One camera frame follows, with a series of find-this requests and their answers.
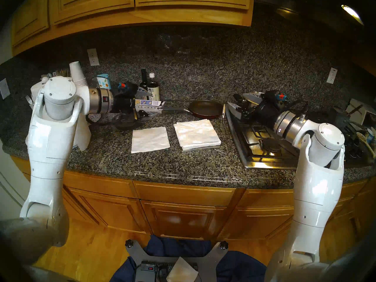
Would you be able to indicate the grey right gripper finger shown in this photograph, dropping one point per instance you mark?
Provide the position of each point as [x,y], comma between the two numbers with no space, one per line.
[253,97]
[236,111]

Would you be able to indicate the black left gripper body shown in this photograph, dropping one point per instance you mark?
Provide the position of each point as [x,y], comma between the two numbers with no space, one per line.
[123,105]

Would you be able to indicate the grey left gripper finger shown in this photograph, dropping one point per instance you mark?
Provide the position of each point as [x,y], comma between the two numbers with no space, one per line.
[144,92]
[143,115]

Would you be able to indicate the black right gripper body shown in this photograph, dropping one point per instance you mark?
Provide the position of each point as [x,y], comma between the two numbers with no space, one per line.
[261,114]

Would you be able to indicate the single white napkin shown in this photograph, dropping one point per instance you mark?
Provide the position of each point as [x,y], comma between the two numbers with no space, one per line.
[149,140]

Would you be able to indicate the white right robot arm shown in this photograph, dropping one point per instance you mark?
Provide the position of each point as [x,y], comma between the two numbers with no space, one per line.
[317,190]

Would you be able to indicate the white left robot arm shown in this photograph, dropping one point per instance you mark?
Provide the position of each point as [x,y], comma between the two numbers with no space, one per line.
[50,149]

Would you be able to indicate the white napkin stack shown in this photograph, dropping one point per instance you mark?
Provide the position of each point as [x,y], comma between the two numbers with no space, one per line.
[196,134]

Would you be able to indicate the white folded napkin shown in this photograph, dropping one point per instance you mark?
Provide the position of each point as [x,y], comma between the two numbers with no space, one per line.
[182,271]

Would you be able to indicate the white capped sauce bottle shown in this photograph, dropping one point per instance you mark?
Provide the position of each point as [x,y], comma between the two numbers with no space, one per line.
[153,90]

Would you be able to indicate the dark glass bottle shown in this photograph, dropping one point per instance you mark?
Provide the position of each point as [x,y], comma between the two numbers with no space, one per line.
[143,81]

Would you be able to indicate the red frying pan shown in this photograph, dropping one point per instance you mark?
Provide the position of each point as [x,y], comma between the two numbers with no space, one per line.
[207,108]

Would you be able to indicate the leaf print cylinder container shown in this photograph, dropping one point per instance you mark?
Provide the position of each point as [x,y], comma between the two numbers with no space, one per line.
[104,81]

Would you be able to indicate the steel gas stove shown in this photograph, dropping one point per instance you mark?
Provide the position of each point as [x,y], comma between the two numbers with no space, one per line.
[258,155]

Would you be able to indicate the white paper towel roll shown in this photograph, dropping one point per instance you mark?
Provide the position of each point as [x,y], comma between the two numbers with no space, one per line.
[83,137]

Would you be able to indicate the white paper cup stack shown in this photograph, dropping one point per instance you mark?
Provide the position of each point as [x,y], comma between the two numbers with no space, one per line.
[77,72]

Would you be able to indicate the wooden stir sticks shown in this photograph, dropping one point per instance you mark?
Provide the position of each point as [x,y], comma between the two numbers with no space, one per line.
[61,72]

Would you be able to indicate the dark saucepan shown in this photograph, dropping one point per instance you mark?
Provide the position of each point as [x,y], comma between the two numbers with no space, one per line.
[342,118]

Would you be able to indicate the dark range hood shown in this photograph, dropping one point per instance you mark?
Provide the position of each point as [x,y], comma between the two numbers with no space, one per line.
[299,14]

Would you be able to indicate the wooden base cabinets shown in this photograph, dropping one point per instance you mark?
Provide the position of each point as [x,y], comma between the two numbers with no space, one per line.
[182,213]

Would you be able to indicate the wooden spoon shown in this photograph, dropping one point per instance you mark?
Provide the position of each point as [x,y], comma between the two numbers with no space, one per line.
[365,143]

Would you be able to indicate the blue white cup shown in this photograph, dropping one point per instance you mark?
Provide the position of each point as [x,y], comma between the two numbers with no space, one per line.
[370,136]

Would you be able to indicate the white door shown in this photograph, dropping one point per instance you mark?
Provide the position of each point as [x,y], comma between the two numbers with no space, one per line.
[11,190]

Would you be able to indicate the dark blue cloth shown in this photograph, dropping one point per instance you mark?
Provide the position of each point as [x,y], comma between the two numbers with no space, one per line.
[241,266]

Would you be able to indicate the grey power strip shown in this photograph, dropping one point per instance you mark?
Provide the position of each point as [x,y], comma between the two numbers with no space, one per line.
[147,272]

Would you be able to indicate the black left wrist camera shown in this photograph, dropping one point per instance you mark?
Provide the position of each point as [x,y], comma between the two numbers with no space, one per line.
[126,89]

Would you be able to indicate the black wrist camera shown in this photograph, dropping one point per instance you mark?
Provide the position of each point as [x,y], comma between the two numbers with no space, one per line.
[126,89]
[274,97]

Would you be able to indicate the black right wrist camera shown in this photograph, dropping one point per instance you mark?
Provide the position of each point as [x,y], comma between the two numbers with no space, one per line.
[274,97]

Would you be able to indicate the white wall outlet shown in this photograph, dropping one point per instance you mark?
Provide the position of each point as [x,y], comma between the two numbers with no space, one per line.
[93,57]
[332,75]

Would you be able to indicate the wooden wall cabinet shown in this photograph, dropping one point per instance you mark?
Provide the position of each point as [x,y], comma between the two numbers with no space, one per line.
[117,2]

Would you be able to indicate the white light switch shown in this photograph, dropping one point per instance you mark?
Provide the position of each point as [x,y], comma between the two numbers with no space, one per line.
[4,89]

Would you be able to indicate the grey robot base frame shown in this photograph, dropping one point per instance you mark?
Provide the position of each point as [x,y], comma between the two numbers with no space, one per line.
[211,260]

